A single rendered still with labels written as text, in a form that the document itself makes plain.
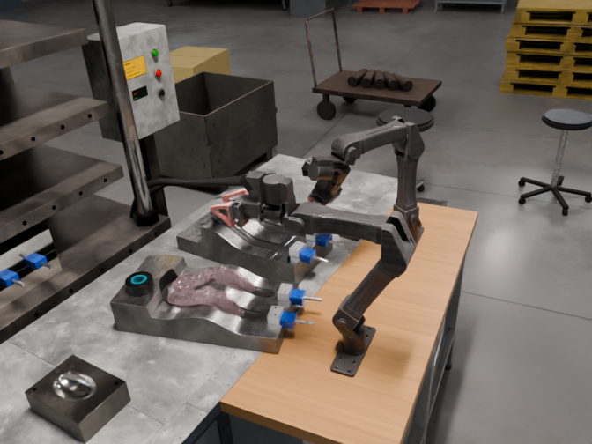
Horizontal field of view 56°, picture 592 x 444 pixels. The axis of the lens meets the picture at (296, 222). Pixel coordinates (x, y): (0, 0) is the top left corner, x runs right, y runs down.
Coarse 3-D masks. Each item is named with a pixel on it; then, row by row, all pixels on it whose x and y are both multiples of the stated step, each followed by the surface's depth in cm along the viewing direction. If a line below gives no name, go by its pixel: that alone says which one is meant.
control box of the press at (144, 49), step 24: (144, 24) 227; (96, 48) 207; (144, 48) 217; (168, 48) 228; (96, 72) 213; (144, 72) 220; (168, 72) 231; (96, 96) 219; (144, 96) 223; (168, 96) 234; (144, 120) 226; (168, 120) 238; (144, 144) 236; (144, 168) 244; (168, 216) 260
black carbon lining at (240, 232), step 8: (232, 200) 204; (224, 224) 193; (264, 224) 201; (272, 224) 201; (240, 232) 194; (280, 232) 196; (288, 232) 197; (248, 240) 192; (256, 240) 193; (264, 240) 192; (272, 248) 188; (280, 248) 187; (288, 248) 186
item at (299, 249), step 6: (294, 246) 182; (300, 246) 182; (306, 246) 183; (294, 252) 181; (300, 252) 181; (306, 252) 181; (312, 252) 181; (306, 258) 180; (312, 258) 180; (318, 258) 179
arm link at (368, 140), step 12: (396, 120) 178; (360, 132) 173; (372, 132) 172; (384, 132) 172; (396, 132) 174; (408, 132) 175; (336, 144) 169; (348, 144) 166; (360, 144) 169; (372, 144) 172; (384, 144) 175; (408, 144) 177; (420, 144) 179; (360, 156) 170
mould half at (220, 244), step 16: (192, 224) 208; (208, 224) 193; (256, 224) 199; (192, 240) 198; (208, 240) 194; (224, 240) 189; (240, 240) 190; (272, 240) 191; (288, 240) 190; (304, 240) 189; (208, 256) 198; (224, 256) 193; (240, 256) 188; (256, 256) 184; (272, 256) 182; (320, 256) 193; (256, 272) 188; (272, 272) 184; (288, 272) 180; (304, 272) 185
